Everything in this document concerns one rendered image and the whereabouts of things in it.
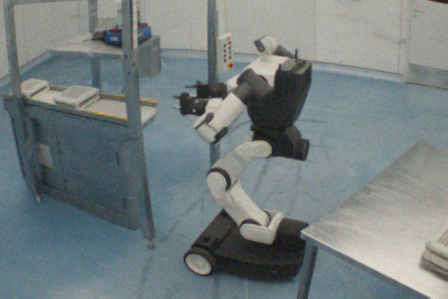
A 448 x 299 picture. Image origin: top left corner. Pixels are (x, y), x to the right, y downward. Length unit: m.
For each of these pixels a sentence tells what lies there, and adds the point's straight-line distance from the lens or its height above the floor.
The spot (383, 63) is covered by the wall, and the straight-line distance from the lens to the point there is 6.18.
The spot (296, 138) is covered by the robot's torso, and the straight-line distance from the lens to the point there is 2.43.
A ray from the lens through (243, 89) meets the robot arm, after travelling 2.11.
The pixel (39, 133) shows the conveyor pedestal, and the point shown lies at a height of 0.58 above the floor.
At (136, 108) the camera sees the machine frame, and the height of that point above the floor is 0.97.
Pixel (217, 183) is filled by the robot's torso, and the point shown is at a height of 0.57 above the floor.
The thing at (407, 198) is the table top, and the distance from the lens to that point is 2.09.
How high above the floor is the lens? 1.96
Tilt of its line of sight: 26 degrees down
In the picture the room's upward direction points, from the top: 1 degrees counter-clockwise
